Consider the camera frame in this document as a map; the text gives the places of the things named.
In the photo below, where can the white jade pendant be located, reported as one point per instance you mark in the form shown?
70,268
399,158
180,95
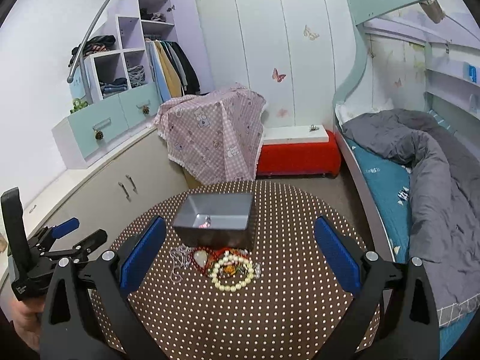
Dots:
201,258

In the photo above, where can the person's left hand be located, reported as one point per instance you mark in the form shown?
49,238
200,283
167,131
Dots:
25,320

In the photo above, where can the pink checked cloth cover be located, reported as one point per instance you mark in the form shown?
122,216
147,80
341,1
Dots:
215,137

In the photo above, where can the grey duvet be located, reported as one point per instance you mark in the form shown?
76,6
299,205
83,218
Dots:
444,201

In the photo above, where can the lilac open shelf unit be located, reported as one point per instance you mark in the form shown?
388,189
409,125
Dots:
130,22

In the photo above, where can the grey metal tin box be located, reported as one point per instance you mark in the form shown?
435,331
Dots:
216,221

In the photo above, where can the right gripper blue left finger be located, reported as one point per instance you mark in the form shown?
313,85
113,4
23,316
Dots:
138,253

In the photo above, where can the teal bed sheet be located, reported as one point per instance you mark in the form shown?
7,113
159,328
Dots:
389,183

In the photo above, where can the green plant decoration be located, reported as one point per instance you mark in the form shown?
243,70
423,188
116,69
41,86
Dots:
78,104

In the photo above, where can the white wardrobe with butterflies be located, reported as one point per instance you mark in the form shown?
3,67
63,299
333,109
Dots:
295,53

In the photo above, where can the brown polka dot tablecloth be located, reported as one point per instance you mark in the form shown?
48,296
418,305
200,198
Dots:
281,303

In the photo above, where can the teal drawer unit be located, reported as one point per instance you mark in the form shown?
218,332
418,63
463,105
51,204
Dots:
91,133

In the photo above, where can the curved metal handrail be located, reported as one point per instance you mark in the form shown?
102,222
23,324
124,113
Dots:
136,74

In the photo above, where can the beige low cabinet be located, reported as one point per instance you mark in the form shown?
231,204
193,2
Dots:
109,194

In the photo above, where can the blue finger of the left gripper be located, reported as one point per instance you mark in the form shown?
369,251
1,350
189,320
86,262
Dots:
65,228

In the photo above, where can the hanging clothes row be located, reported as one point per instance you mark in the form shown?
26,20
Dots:
173,74

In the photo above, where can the folded dark clothes pile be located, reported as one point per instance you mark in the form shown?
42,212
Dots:
99,44

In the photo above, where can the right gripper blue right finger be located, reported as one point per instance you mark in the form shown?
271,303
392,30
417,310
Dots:
341,253

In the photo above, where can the red storage bench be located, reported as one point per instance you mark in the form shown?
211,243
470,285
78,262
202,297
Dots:
301,159

